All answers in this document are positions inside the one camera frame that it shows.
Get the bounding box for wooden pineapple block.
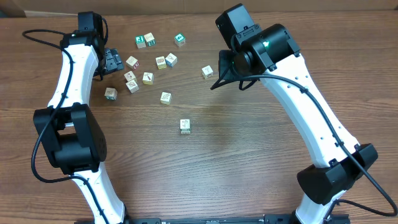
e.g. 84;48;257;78
155;56;167;70

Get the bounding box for wooden block red side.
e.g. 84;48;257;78
126;56;139;70

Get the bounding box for wooden block blue side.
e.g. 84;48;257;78
165;53;178;67

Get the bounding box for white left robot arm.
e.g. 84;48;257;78
31;27;130;223

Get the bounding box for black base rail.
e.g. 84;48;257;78
74;213;351;224

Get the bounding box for green number four block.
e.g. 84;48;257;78
174;33;186;47

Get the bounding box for wooden block yellow side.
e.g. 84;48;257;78
142;72;154;85

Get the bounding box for wooden block green number side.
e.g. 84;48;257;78
144;32;156;47

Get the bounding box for green picture block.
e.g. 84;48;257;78
135;35;146;49

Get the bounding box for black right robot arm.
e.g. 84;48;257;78
215;21;378;223

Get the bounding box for wooden turtle block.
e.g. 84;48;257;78
160;92;172;105

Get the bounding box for wooden block red circle drawing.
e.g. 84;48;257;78
126;80;139;93

